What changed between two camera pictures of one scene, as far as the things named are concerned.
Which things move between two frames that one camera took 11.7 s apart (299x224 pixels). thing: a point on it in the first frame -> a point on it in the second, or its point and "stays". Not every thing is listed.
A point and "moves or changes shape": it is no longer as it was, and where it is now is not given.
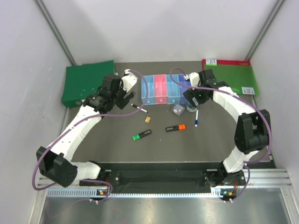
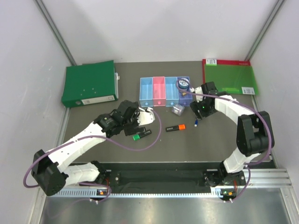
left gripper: x=127 y=98 -> x=135 y=128
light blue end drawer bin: x=151 y=98 moves or changes shape
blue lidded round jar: x=189 y=108 moves or changes shape
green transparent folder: x=240 y=78 stays
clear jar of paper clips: x=178 y=109 stays
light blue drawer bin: x=173 y=90 stays
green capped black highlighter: x=137 y=136 stays
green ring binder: x=82 y=80 stays
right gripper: x=190 y=94 -> x=195 y=107
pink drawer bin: x=160 y=89 stays
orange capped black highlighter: x=180 y=127 stays
